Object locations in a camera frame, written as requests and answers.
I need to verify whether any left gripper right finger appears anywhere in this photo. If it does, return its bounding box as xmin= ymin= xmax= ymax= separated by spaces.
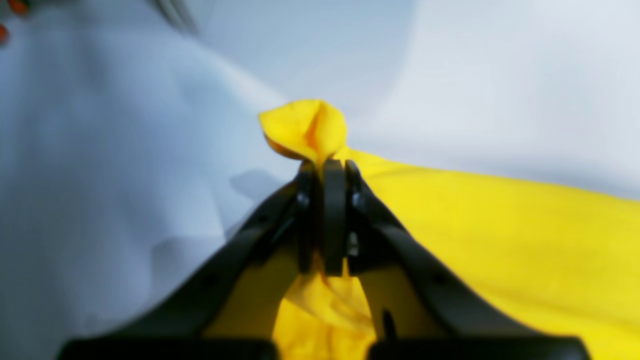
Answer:
xmin=345 ymin=161 xmax=590 ymax=360

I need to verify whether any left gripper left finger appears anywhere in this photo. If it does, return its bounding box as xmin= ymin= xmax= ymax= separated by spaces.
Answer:
xmin=58 ymin=160 xmax=346 ymax=360

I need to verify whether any orange yellow T-shirt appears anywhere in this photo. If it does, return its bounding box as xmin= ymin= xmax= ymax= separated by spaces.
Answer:
xmin=258 ymin=98 xmax=640 ymax=360

